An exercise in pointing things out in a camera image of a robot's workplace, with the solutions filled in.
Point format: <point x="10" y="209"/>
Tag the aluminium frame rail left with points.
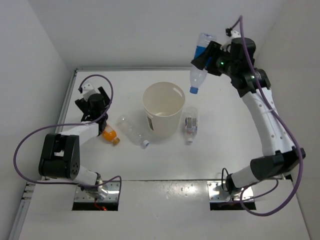
<point x="26" y="197"/>

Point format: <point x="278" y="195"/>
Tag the metal base plate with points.
<point x="107" y="193"/>
<point x="216" y="193"/>

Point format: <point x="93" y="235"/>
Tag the clear bottle blue-white cap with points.
<point x="132" y="132"/>

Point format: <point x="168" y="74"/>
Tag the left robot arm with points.
<point x="60" y="157"/>

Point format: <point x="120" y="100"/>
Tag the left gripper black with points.
<point x="83" y="105"/>

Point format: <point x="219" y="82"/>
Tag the aluminium frame rail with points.
<point x="117" y="69"/>
<point x="251" y="76"/>
<point x="26" y="197"/>

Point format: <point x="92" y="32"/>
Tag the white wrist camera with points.
<point x="86" y="90"/>
<point x="231" y="34"/>

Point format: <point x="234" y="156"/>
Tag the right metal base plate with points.
<point x="216" y="193"/>

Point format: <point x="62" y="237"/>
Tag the orange juice bottle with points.
<point x="110" y="135"/>

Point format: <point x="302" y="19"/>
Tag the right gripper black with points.
<point x="200" y="62"/>

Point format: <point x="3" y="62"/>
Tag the blue label plastic bottle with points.
<point x="197" y="76"/>

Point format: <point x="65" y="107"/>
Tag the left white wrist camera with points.
<point x="86" y="90"/>

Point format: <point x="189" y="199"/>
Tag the aluminium frame rail back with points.
<point x="117" y="69"/>

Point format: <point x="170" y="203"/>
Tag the aluminium frame rail right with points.
<point x="251" y="76"/>

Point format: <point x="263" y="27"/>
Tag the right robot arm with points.
<point x="279" y="154"/>

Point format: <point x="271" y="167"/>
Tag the clear bottle white cap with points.
<point x="190" y="124"/>

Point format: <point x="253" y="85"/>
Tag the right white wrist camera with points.
<point x="231" y="34"/>

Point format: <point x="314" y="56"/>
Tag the white round plastic bin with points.
<point x="163" y="103"/>

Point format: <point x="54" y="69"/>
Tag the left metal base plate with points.
<point x="107" y="193"/>

